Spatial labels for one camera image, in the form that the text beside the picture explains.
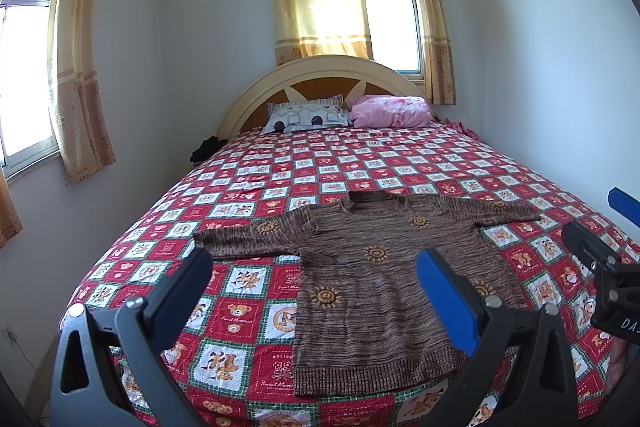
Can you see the black item beside bed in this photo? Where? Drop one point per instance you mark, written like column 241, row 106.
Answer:
column 207, row 149

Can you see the pink pillow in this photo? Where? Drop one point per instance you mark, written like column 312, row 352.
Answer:
column 390, row 111

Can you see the grey white patterned pillow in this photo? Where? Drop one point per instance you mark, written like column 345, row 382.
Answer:
column 316, row 114

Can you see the cream wooden headboard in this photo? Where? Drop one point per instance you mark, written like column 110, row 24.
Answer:
column 308, row 78

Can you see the left side window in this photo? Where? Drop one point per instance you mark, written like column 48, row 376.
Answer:
column 26, row 130

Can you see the window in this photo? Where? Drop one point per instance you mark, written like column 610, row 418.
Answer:
column 26, row 130
column 396, row 35

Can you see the orange curtain at left edge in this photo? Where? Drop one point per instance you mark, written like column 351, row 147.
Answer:
column 10, row 224

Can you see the centre window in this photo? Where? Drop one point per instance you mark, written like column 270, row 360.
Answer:
column 396, row 35

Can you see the brown knitted sweater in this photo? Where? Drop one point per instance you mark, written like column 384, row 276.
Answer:
column 364, row 324

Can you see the beige left window curtain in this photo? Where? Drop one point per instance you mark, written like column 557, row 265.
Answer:
column 75, row 104

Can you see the wall power socket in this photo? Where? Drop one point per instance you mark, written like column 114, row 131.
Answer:
column 9, row 335

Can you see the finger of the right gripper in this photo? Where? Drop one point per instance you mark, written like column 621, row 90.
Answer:
column 625, row 205
column 595, row 251

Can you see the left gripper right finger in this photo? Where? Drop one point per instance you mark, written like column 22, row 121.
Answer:
column 541, row 388

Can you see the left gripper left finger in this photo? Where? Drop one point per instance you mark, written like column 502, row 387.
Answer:
column 86, row 389

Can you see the red patchwork bedspread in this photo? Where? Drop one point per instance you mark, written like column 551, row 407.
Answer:
column 234, row 359

